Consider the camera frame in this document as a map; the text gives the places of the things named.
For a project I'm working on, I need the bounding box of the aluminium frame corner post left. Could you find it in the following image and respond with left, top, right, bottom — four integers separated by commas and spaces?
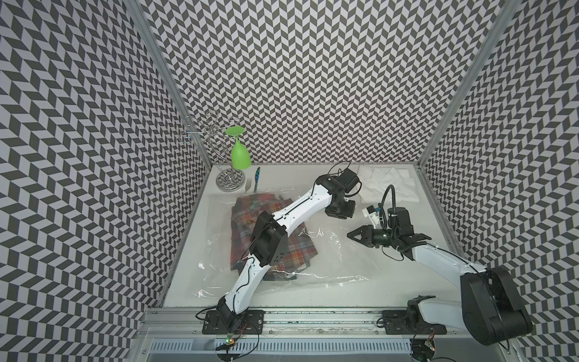
124, 0, 213, 168

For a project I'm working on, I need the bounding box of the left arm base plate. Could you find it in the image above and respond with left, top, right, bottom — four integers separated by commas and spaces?
202, 309, 265, 335

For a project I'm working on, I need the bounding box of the clear plastic vacuum bag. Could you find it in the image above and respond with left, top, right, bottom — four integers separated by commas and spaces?
183, 188, 453, 306

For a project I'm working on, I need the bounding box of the green plastic wine glass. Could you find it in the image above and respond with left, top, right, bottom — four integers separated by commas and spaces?
226, 126, 252, 170

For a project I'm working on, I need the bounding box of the right electronics board with wires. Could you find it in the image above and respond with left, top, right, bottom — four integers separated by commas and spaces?
410, 332, 455, 362

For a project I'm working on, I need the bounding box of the red plaid shirt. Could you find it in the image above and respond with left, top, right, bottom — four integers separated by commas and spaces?
229, 192, 318, 281

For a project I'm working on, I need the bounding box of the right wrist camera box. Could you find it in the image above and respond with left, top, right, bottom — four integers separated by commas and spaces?
362, 205, 384, 229

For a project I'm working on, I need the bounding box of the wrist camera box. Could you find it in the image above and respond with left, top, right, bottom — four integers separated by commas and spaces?
362, 205, 384, 229
338, 168, 362, 197

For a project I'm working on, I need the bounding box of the aluminium front rail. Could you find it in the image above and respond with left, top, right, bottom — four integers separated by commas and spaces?
137, 307, 470, 339

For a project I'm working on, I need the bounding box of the aluminium frame corner post right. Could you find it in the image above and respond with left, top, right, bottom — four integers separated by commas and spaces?
418, 0, 522, 168

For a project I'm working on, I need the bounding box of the white shirt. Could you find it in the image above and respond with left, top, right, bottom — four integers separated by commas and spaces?
357, 166, 420, 204

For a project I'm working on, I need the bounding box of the blue green pen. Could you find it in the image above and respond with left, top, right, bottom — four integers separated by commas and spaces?
253, 167, 261, 193

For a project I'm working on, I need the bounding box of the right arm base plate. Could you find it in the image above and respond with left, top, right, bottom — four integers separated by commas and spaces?
381, 309, 447, 336

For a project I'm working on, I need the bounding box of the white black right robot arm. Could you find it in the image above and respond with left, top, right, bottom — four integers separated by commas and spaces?
347, 207, 533, 345

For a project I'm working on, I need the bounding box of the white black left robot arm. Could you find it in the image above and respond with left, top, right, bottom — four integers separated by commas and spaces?
217, 169, 360, 324

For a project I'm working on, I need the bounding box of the aluminium frame corner post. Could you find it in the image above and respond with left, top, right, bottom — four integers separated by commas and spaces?
124, 0, 213, 168
418, 0, 522, 168

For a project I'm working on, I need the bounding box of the left electronics board with wires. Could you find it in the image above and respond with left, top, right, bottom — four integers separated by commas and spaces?
215, 322, 261, 361

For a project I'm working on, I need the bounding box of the aluminium frame right floor rail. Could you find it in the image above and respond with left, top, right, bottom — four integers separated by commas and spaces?
414, 165, 468, 260

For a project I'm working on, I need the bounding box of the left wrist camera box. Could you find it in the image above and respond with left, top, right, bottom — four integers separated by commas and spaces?
338, 168, 362, 197

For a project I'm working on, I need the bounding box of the black corrugated cable conduit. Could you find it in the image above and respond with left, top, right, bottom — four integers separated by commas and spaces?
379, 184, 397, 229

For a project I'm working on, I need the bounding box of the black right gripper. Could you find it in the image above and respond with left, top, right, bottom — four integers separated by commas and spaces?
346, 225, 397, 247

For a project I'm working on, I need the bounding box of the electronics board with wires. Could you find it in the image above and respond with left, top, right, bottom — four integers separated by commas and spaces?
410, 332, 455, 362
215, 322, 261, 361

